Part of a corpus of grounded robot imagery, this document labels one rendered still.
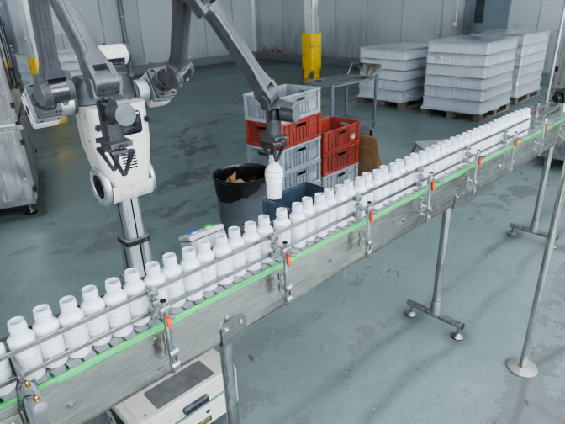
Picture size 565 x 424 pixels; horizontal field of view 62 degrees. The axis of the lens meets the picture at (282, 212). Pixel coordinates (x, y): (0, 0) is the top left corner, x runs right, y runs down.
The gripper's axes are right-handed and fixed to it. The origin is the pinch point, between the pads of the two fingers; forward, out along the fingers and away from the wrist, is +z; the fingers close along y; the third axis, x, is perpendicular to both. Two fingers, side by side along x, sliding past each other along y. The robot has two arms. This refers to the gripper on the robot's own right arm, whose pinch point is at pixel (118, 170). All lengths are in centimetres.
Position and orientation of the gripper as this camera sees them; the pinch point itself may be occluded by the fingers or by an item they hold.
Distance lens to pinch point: 142.0
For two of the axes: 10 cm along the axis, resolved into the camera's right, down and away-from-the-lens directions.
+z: 0.3, 9.1, 4.1
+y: 6.9, 2.8, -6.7
